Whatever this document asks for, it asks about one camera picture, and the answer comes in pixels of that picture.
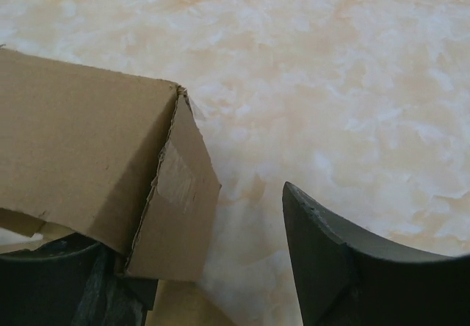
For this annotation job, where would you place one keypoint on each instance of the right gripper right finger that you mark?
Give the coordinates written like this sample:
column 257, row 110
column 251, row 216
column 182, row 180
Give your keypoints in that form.
column 347, row 275

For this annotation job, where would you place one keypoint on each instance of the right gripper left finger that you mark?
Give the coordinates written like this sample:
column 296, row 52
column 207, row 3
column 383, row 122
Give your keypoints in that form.
column 71, row 281

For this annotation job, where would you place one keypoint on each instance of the brown cardboard box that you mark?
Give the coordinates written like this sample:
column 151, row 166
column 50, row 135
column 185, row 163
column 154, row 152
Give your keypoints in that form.
column 114, row 157

